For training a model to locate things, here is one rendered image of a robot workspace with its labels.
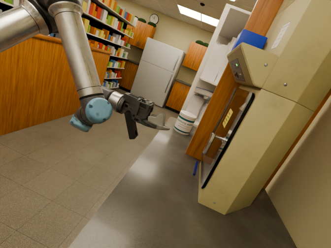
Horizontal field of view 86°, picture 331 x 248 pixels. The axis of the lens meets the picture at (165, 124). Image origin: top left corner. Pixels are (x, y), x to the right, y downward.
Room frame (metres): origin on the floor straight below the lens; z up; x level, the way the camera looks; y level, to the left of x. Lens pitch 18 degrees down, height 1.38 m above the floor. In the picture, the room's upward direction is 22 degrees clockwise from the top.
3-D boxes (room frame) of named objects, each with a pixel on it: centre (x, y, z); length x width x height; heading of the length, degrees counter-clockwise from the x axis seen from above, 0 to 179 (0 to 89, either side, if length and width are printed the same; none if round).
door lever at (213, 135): (0.64, -0.20, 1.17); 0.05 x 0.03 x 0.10; 85
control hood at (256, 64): (0.75, -0.19, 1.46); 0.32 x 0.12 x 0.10; 175
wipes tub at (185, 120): (1.32, -0.13, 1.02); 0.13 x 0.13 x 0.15
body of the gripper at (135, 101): (0.67, 0.13, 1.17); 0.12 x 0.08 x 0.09; 85
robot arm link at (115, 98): (0.68, 0.21, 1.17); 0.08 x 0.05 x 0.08; 175
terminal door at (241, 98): (0.74, -0.24, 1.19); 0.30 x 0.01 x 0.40; 175
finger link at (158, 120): (0.64, 0.02, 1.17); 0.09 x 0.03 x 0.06; 85
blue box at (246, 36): (0.85, -0.20, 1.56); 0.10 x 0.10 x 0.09; 85
